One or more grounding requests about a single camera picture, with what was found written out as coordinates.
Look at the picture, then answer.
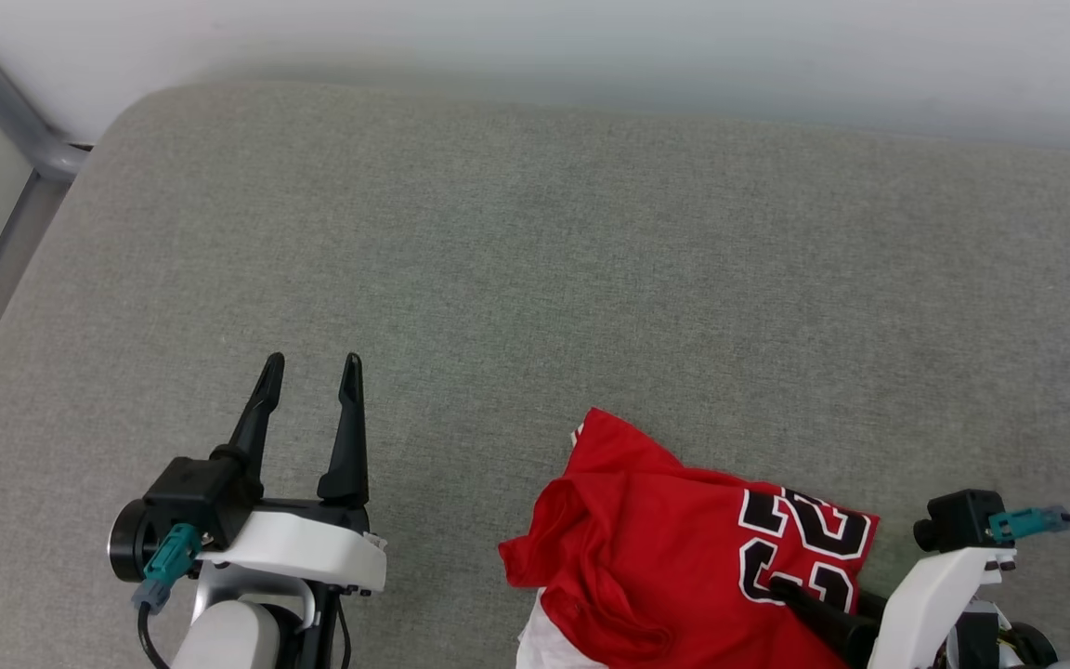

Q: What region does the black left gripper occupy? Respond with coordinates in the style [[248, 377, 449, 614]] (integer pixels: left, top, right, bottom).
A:
[[108, 352, 373, 584]]

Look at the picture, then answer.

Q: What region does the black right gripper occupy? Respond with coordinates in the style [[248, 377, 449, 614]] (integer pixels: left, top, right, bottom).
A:
[[767, 575, 1061, 669]]

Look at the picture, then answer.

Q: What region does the red white jersey shirt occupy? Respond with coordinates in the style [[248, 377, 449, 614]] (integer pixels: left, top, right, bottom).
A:
[[498, 407, 881, 669]]

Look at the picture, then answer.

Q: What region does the grey fabric sofa cushion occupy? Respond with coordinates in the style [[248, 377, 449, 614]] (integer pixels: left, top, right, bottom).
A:
[[0, 82, 1070, 669]]

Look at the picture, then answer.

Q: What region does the left camera cable teal plug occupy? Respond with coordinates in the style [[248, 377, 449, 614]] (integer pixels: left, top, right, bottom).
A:
[[131, 522, 204, 669]]

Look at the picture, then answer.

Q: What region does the camera cable teal plug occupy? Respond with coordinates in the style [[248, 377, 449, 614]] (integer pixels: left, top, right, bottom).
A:
[[988, 506, 1070, 549], [131, 522, 204, 669]]

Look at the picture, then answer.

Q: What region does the thin black looped cable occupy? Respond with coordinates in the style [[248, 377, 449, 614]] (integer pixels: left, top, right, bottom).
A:
[[335, 595, 356, 669]]

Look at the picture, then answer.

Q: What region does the right camera cable teal plug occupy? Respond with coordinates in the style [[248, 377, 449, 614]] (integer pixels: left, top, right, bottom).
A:
[[988, 506, 1070, 549]]

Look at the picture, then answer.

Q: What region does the grey metal pipe frame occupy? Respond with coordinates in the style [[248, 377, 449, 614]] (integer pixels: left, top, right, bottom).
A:
[[0, 5, 92, 438]]

